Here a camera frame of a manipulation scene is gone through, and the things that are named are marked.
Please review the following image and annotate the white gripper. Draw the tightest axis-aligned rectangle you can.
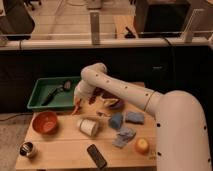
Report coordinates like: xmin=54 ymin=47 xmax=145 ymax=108
xmin=74 ymin=80 xmax=95 ymax=100

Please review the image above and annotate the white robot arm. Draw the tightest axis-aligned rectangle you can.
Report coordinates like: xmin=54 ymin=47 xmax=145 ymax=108
xmin=74 ymin=63 xmax=213 ymax=171

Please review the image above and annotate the green plastic tray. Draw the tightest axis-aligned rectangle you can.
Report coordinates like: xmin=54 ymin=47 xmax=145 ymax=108
xmin=27 ymin=76 xmax=80 ymax=112

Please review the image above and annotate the black spatula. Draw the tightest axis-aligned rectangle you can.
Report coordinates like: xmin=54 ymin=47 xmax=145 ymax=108
xmin=42 ymin=80 xmax=71 ymax=106

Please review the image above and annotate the white cup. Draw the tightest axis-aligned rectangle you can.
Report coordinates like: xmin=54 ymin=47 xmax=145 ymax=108
xmin=77 ymin=118 xmax=99 ymax=137

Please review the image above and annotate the blue cup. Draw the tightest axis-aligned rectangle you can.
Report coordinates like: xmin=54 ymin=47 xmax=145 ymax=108
xmin=108 ymin=113 xmax=123 ymax=130

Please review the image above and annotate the orange bowl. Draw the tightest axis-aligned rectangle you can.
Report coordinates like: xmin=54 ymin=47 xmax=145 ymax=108
xmin=32 ymin=111 xmax=58 ymax=134

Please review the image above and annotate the blue sponge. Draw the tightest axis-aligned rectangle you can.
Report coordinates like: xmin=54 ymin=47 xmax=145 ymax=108
xmin=125 ymin=112 xmax=144 ymax=124

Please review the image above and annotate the blue-grey cloth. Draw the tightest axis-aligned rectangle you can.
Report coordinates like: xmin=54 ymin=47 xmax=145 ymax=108
xmin=112 ymin=127 xmax=136 ymax=148

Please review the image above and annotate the black remote control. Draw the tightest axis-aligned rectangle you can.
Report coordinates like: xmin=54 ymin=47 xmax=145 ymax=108
xmin=87 ymin=144 xmax=107 ymax=169

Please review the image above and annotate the orange fruit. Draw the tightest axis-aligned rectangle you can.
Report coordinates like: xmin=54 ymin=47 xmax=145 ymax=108
xmin=135 ymin=138 xmax=149 ymax=154

